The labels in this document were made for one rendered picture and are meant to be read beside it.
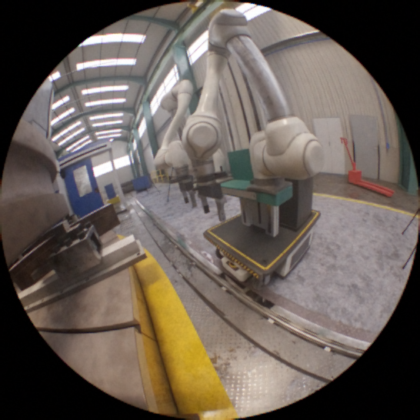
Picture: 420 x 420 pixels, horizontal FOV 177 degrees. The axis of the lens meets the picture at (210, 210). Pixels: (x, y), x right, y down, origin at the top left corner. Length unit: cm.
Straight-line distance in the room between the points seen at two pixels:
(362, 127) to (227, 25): 555
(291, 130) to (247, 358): 103
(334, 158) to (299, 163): 483
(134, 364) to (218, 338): 50
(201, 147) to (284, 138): 24
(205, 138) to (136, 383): 88
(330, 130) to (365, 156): 160
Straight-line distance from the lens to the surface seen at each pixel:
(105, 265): 123
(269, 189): 61
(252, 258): 84
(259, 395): 93
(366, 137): 588
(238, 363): 91
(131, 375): 75
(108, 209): 235
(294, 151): 41
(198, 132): 33
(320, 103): 603
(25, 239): 105
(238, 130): 104
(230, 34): 63
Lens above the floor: 91
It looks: 21 degrees down
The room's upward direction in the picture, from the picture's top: 13 degrees counter-clockwise
